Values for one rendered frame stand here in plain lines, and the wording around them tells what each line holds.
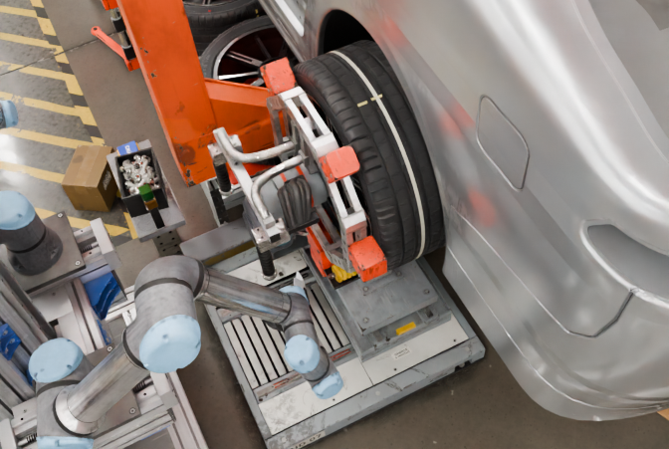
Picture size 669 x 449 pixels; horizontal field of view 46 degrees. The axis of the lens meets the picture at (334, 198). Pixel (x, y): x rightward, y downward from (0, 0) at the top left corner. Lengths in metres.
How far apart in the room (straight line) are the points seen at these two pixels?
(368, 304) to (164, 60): 1.09
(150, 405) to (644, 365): 1.20
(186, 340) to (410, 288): 1.39
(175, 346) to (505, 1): 0.88
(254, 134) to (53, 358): 1.13
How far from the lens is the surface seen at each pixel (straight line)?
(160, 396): 2.10
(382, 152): 1.99
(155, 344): 1.52
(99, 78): 4.07
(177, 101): 2.47
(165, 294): 1.56
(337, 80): 2.09
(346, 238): 2.07
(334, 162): 1.93
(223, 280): 1.71
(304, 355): 1.78
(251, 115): 2.66
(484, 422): 2.83
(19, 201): 2.22
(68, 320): 2.34
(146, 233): 2.78
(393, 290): 2.78
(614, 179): 1.33
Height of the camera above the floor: 2.63
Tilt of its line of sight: 53 degrees down
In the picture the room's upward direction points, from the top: 7 degrees counter-clockwise
